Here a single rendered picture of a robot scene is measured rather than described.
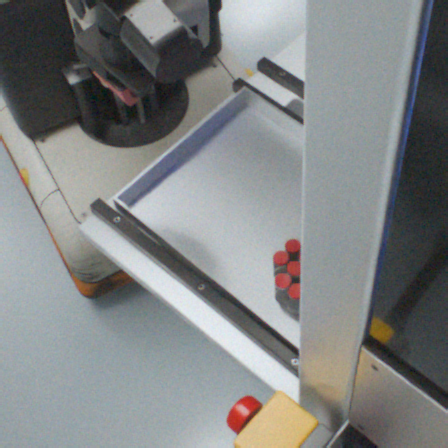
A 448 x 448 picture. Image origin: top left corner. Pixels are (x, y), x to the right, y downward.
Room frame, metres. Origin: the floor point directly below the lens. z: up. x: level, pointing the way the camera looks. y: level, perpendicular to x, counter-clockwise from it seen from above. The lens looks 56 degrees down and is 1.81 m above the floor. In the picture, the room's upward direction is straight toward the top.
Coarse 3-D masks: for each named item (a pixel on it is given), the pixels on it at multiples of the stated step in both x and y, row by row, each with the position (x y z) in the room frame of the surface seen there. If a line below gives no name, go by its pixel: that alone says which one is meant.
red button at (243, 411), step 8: (240, 400) 0.28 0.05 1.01; (248, 400) 0.28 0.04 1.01; (256, 400) 0.28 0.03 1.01; (232, 408) 0.27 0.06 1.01; (240, 408) 0.27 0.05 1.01; (248, 408) 0.27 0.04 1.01; (256, 408) 0.27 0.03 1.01; (232, 416) 0.26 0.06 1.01; (240, 416) 0.26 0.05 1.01; (248, 416) 0.26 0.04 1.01; (232, 424) 0.26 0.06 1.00; (240, 424) 0.26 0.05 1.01; (240, 432) 0.25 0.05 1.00
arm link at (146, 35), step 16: (80, 0) 0.57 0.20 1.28; (96, 0) 0.57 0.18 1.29; (112, 0) 0.57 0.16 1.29; (128, 0) 0.57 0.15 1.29; (144, 0) 0.57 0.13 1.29; (160, 0) 0.57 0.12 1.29; (128, 16) 0.55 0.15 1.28; (144, 16) 0.55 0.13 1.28; (160, 16) 0.55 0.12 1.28; (176, 16) 0.55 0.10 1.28; (128, 32) 0.56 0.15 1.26; (144, 32) 0.54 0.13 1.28; (160, 32) 0.54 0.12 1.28; (176, 32) 0.54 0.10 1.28; (192, 32) 0.56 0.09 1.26; (144, 48) 0.54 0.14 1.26; (160, 48) 0.52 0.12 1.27; (176, 48) 0.53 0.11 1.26; (192, 48) 0.55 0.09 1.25; (144, 64) 0.53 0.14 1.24; (160, 64) 0.52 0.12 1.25; (176, 64) 0.53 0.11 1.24; (192, 64) 0.55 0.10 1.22; (160, 80) 0.52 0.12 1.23; (176, 80) 0.54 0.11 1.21
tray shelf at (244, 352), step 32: (288, 64) 0.86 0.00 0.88; (288, 96) 0.80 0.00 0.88; (192, 128) 0.74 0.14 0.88; (96, 224) 0.57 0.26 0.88; (128, 256) 0.52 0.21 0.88; (160, 288) 0.48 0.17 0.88; (192, 320) 0.43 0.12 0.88; (224, 320) 0.43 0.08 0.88; (224, 352) 0.39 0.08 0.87; (256, 352) 0.39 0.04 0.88; (288, 384) 0.35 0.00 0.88
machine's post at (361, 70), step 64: (320, 0) 0.29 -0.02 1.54; (384, 0) 0.27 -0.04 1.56; (320, 64) 0.29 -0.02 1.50; (384, 64) 0.27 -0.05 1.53; (320, 128) 0.29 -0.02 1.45; (384, 128) 0.26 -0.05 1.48; (320, 192) 0.29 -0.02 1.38; (384, 192) 0.26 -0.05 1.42; (320, 256) 0.29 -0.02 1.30; (320, 320) 0.28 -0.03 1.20; (320, 384) 0.28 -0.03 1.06
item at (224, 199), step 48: (240, 96) 0.78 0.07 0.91; (192, 144) 0.70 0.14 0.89; (240, 144) 0.71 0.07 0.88; (288, 144) 0.71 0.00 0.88; (144, 192) 0.62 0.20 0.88; (192, 192) 0.62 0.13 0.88; (240, 192) 0.62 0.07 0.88; (288, 192) 0.62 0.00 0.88; (192, 240) 0.55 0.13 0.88; (240, 240) 0.55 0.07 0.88; (240, 288) 0.47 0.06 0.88; (288, 336) 0.39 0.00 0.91
